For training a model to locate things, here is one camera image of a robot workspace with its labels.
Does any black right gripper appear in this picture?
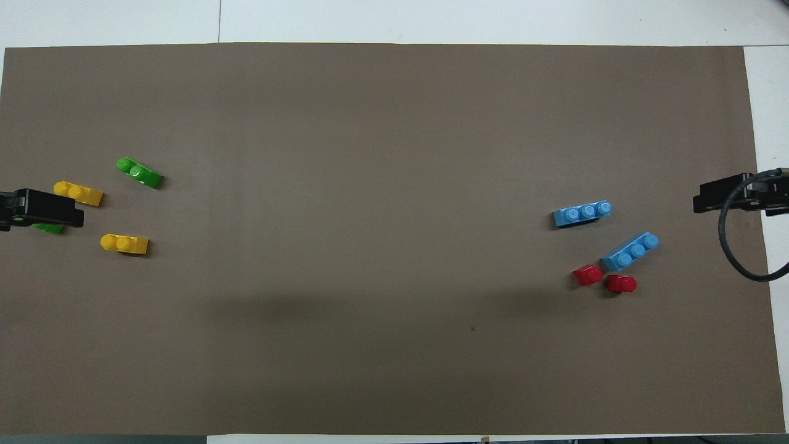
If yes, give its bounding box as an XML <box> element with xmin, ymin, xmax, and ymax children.
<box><xmin>692</xmin><ymin>168</ymin><xmax>789</xmax><ymax>216</ymax></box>

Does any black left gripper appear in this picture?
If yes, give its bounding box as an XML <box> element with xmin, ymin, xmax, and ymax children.
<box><xmin>0</xmin><ymin>188</ymin><xmax>84</xmax><ymax>232</ymax></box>

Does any blue toy block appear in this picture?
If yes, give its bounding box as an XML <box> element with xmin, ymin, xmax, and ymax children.
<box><xmin>601</xmin><ymin>232</ymin><xmax>659</xmax><ymax>272</ymax></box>
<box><xmin>552</xmin><ymin>200</ymin><xmax>613</xmax><ymax>229</ymax></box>

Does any yellow toy block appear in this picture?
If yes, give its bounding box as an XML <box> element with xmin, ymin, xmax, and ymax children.
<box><xmin>100</xmin><ymin>233</ymin><xmax>150</xmax><ymax>255</ymax></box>
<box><xmin>54</xmin><ymin>181</ymin><xmax>104</xmax><ymax>207</ymax></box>

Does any brown table mat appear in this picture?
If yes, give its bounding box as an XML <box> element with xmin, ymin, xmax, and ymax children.
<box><xmin>0</xmin><ymin>42</ymin><xmax>787</xmax><ymax>435</ymax></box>

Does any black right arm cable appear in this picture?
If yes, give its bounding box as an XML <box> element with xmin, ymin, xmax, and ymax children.
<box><xmin>718</xmin><ymin>168</ymin><xmax>789</xmax><ymax>283</ymax></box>

